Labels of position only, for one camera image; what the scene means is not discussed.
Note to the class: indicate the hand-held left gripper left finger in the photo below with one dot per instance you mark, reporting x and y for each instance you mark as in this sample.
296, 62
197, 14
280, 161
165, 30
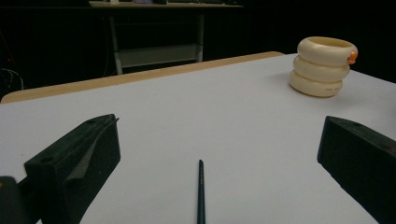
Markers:
77, 155

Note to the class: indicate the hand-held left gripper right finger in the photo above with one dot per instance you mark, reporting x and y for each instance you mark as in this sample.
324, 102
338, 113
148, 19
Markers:
361, 155

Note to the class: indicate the cream ringed brush holder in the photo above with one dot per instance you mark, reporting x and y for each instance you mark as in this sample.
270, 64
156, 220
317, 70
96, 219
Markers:
320, 74

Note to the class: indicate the wooden table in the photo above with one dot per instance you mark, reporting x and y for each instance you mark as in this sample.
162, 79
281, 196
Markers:
124, 79

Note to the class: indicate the white board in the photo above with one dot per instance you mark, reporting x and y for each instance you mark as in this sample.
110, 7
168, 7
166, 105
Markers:
218, 109

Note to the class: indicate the white metal table frame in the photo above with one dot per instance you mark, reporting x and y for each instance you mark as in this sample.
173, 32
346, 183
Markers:
155, 56

